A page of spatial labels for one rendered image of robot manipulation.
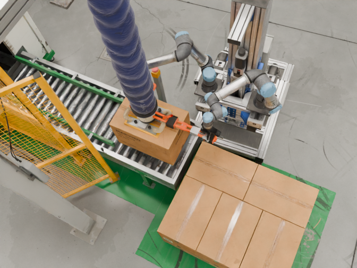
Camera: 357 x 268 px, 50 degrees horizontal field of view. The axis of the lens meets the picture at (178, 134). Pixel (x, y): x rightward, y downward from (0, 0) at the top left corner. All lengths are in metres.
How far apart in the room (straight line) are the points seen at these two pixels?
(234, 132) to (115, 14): 2.44
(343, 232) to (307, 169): 0.73
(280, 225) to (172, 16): 3.19
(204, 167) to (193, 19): 2.38
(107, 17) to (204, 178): 2.03
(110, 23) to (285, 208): 2.33
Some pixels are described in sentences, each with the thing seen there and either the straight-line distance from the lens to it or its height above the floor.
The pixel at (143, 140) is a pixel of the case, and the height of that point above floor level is 1.06.
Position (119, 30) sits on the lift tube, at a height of 2.37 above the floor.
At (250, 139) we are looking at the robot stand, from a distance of 4.23.
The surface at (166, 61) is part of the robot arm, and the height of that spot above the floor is 1.57.
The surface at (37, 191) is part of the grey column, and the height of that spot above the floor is 1.43.
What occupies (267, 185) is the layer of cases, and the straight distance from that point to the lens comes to 3.71.
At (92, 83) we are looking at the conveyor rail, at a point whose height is 0.58.
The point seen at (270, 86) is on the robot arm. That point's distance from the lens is 2.85.
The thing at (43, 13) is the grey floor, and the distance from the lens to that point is 6.04.
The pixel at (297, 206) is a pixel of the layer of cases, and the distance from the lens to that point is 3.71.
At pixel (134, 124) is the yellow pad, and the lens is 3.35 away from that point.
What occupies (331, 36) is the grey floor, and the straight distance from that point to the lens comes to 5.40.
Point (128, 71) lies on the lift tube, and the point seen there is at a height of 1.98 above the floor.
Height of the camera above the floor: 4.06
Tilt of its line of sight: 65 degrees down
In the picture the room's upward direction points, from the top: 11 degrees counter-clockwise
